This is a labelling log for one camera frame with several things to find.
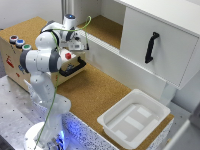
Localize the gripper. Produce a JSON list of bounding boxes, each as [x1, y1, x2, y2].
[[65, 30, 90, 52]]

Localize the white cabinet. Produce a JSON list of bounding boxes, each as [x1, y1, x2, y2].
[[73, 0, 200, 108]]

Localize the green button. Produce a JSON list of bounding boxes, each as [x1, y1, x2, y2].
[[21, 43, 33, 53]]

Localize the wooden drawer box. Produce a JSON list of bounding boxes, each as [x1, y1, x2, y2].
[[0, 16, 88, 93]]

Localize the blue button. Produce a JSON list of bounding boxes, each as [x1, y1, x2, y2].
[[15, 38, 26, 49]]

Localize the red button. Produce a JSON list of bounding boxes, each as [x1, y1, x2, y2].
[[9, 34, 19, 45]]

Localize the white sliding door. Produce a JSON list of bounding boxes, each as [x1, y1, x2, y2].
[[118, 6, 200, 90]]

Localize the white plastic box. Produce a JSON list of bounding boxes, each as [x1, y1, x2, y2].
[[96, 88, 172, 150]]

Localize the black drawer handle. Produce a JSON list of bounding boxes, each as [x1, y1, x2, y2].
[[59, 55, 87, 78]]

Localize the green cable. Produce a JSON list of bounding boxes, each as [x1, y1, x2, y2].
[[33, 14, 93, 150]]

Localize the black door handle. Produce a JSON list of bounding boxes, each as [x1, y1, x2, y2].
[[144, 31, 161, 65]]

